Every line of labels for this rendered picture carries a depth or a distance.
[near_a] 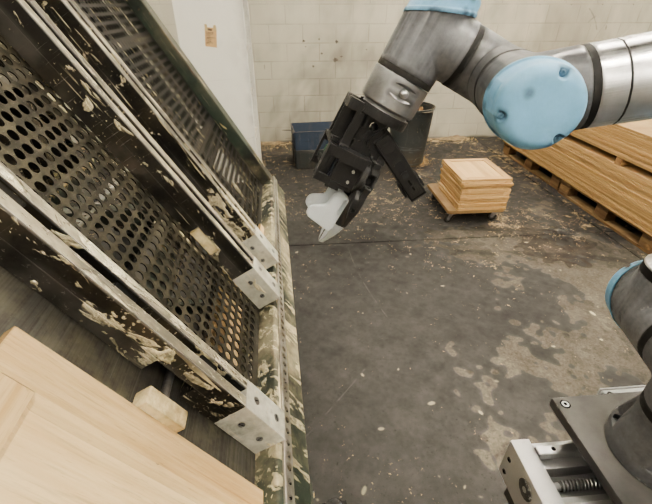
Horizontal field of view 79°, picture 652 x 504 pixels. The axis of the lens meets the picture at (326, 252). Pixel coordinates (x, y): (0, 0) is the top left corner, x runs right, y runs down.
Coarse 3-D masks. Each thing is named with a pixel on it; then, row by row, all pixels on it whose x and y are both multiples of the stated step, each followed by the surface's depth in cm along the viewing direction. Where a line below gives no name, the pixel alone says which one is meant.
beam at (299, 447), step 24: (264, 192) 181; (264, 216) 160; (288, 264) 143; (288, 288) 129; (264, 312) 111; (288, 312) 118; (264, 336) 103; (288, 336) 109; (264, 360) 96; (288, 360) 100; (264, 384) 90; (264, 456) 75; (264, 480) 72
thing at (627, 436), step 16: (640, 400) 58; (624, 416) 60; (640, 416) 57; (608, 432) 62; (624, 432) 59; (640, 432) 57; (624, 448) 58; (640, 448) 57; (624, 464) 59; (640, 464) 56; (640, 480) 57
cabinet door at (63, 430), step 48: (0, 384) 41; (48, 384) 45; (96, 384) 51; (0, 432) 38; (48, 432) 43; (96, 432) 48; (144, 432) 54; (0, 480) 37; (48, 480) 40; (96, 480) 45; (144, 480) 50; (192, 480) 57; (240, 480) 66
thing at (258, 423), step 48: (0, 192) 46; (0, 240) 47; (48, 240) 49; (48, 288) 52; (96, 288) 52; (144, 336) 58; (192, 336) 65; (192, 384) 64; (240, 384) 71; (240, 432) 72
